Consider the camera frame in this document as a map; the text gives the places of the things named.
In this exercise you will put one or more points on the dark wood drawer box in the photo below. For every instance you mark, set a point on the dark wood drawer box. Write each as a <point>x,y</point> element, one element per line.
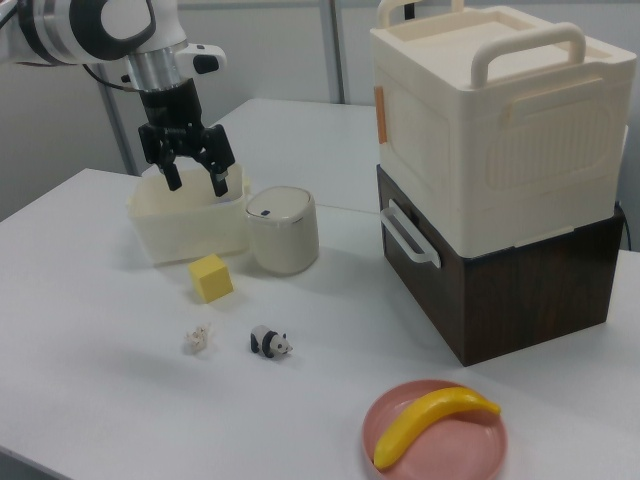
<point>525,295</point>

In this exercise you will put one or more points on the white plastic open bin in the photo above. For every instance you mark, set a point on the white plastic open bin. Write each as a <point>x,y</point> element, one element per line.
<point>187,220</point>

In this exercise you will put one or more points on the small cream trash can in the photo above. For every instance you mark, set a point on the small cream trash can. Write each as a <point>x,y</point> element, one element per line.
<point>282,230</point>

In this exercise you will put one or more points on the small beige crumpled figurine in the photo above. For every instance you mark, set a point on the small beige crumpled figurine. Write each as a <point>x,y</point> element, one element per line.
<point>197,339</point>

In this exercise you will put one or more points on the cream plastic storage box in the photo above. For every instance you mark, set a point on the cream plastic storage box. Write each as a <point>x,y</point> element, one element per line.
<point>500,140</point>

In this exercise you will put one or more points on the toy panda figurine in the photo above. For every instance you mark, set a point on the toy panda figurine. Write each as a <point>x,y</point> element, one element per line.
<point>269,342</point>

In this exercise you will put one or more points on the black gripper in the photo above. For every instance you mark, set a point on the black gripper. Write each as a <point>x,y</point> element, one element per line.
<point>172,120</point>

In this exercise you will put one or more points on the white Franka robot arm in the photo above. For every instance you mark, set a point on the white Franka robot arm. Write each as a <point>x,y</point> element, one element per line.
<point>100,25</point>

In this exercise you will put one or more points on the yellow toy banana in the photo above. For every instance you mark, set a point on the yellow toy banana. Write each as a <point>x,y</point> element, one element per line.
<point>430,417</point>

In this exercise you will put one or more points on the pink plastic plate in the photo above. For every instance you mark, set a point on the pink plastic plate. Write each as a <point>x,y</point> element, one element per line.
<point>450,440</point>

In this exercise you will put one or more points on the yellow foam cube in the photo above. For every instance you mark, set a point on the yellow foam cube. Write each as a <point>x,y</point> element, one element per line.
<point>210,277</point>

